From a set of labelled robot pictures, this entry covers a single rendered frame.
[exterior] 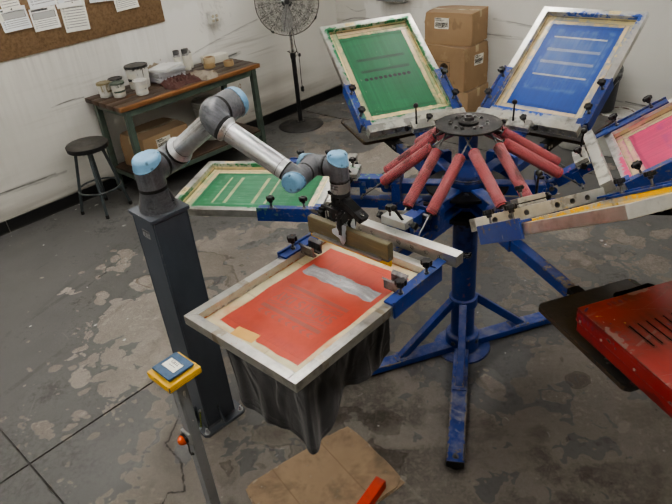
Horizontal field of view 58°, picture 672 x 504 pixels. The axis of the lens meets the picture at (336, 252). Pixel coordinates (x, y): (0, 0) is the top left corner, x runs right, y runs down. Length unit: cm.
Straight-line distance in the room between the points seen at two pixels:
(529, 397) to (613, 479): 55
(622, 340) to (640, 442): 133
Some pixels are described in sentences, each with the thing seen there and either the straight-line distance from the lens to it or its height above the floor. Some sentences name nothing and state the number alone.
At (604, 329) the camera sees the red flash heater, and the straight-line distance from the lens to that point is 195.
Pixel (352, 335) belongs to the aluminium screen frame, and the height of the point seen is 99.
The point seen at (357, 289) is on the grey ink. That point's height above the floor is 96.
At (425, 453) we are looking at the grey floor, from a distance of 298.
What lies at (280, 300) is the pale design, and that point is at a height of 96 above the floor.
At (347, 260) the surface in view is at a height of 96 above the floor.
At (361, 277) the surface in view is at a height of 96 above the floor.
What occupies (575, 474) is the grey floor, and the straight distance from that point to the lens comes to 300.
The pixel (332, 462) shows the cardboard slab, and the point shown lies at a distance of 294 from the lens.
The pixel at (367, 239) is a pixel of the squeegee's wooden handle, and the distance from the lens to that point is 223.
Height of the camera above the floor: 228
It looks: 31 degrees down
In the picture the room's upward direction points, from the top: 6 degrees counter-clockwise
